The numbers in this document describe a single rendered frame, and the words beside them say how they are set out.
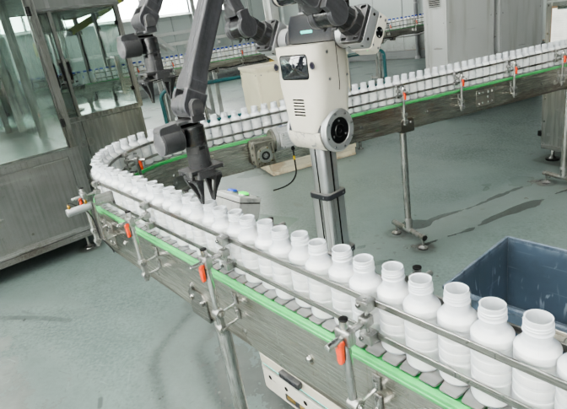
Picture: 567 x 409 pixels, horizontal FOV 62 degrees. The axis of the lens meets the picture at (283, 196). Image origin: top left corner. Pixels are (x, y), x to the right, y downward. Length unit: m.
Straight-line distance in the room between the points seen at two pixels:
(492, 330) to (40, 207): 3.77
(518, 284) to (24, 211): 3.54
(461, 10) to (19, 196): 5.60
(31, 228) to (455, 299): 3.74
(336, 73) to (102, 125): 4.81
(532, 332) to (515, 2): 7.11
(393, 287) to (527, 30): 7.19
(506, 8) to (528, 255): 6.34
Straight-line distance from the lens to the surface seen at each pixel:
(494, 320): 0.74
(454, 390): 0.84
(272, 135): 2.61
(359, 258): 0.88
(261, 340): 1.20
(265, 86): 5.10
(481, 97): 3.54
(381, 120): 3.06
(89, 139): 6.20
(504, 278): 1.47
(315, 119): 1.69
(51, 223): 4.23
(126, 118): 6.35
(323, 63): 1.65
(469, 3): 7.13
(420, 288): 0.79
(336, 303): 0.94
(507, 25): 7.60
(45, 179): 4.15
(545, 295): 1.45
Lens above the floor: 1.58
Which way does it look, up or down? 20 degrees down
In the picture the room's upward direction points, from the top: 9 degrees counter-clockwise
